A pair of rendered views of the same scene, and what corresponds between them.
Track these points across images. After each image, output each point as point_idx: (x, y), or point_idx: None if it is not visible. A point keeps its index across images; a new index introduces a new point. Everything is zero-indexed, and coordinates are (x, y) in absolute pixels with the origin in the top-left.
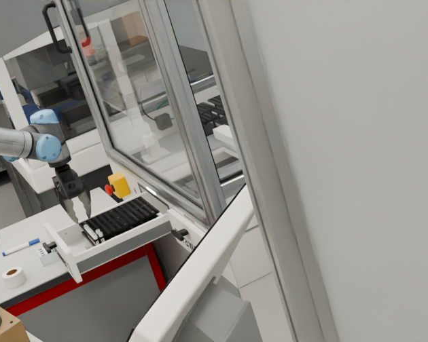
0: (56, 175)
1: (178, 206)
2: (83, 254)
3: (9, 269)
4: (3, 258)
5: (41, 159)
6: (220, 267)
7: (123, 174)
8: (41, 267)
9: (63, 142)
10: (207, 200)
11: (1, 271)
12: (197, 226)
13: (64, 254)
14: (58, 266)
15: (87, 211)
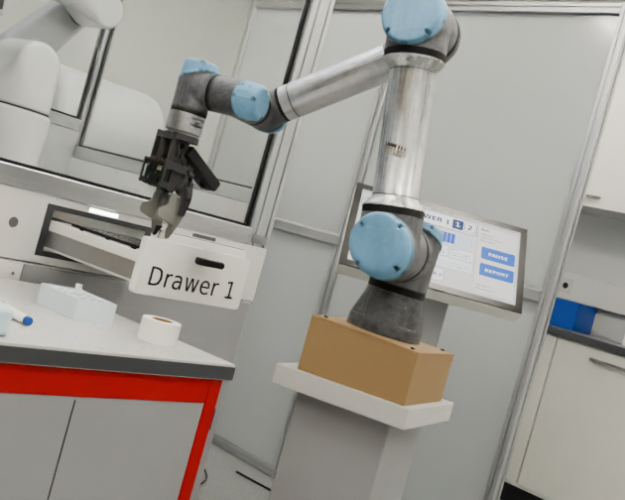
0: (194, 157)
1: (189, 224)
2: None
3: (151, 318)
4: (41, 328)
5: (280, 128)
6: None
7: None
8: (112, 325)
9: (188, 112)
10: (272, 206)
11: (102, 338)
12: (218, 243)
13: (241, 266)
14: (117, 321)
15: (162, 222)
